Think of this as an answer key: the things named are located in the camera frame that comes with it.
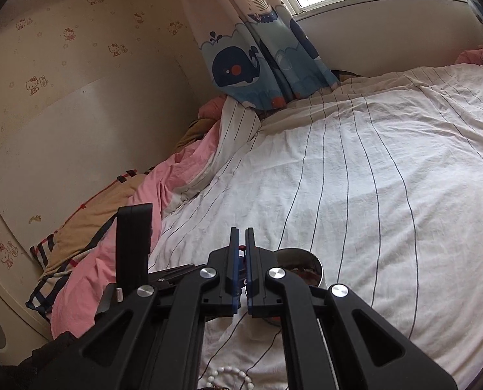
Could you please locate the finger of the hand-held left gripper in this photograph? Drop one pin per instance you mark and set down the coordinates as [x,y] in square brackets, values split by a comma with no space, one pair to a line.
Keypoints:
[133,243]

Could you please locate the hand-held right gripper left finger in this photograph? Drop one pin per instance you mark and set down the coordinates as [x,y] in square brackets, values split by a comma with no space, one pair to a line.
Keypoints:
[235,270]

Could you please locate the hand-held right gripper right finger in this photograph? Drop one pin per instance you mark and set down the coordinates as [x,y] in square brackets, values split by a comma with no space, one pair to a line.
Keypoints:
[250,270]

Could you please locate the round metal tin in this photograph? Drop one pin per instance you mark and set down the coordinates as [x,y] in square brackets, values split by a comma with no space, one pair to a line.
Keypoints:
[298,260]

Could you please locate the pink blanket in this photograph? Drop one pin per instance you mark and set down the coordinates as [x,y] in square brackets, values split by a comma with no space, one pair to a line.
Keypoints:
[115,260]

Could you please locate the tan plaid pillow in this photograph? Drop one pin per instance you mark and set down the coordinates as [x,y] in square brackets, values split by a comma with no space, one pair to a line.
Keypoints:
[87,219]

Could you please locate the white headboard panel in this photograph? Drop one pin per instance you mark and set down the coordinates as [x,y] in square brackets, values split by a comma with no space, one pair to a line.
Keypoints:
[83,130]

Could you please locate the white striped duvet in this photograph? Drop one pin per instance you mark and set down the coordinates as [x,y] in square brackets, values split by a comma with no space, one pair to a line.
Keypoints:
[367,195]

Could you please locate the whale print curtain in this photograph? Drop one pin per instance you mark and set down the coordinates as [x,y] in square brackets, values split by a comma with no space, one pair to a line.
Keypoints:
[261,48]

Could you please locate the pink cloth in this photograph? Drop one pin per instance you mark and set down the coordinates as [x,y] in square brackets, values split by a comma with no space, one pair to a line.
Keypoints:
[470,57]

